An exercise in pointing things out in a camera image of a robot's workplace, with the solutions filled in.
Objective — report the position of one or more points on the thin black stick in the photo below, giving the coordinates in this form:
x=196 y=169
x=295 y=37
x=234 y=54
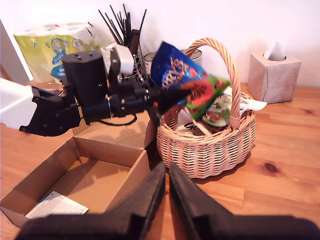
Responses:
x=143 y=18
x=125 y=12
x=107 y=23
x=116 y=20

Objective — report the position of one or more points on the blue Terry's mini eggs bag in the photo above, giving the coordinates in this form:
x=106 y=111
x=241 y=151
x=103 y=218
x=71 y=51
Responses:
x=175 y=65

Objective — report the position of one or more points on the white Galaxy mini eggs bag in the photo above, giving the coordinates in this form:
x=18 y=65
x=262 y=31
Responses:
x=252 y=105
x=187 y=125
x=217 y=120

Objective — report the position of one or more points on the beige cube tissue box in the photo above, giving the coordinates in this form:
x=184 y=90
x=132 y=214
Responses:
x=275 y=80

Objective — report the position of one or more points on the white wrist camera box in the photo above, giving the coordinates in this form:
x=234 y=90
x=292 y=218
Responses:
x=125 y=60

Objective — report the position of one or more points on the tin can white label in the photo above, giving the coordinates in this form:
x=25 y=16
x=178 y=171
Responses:
x=148 y=62

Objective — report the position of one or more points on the tin can dark red label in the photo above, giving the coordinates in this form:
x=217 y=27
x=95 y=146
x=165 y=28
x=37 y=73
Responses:
x=197 y=56

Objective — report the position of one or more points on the white tissue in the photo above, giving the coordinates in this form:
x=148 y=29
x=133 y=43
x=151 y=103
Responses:
x=275 y=52

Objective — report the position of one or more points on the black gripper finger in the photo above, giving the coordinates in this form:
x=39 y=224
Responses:
x=167 y=100
x=190 y=200
x=145 y=200

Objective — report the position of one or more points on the woven wicker basket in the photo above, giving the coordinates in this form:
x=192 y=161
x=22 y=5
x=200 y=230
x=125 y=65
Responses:
x=205 y=155

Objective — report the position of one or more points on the dark brown flat utensil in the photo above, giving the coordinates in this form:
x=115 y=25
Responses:
x=135 y=40

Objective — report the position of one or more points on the white printed paper leaflet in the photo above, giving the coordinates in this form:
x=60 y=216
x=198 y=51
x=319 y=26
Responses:
x=57 y=207

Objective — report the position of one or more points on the open brown cardboard box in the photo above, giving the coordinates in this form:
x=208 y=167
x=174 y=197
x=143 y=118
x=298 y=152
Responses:
x=95 y=180

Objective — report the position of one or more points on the kitchen towel roll pack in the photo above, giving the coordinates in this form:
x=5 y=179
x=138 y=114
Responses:
x=37 y=47

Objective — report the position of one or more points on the white carton box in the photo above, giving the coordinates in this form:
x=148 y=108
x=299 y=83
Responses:
x=106 y=57

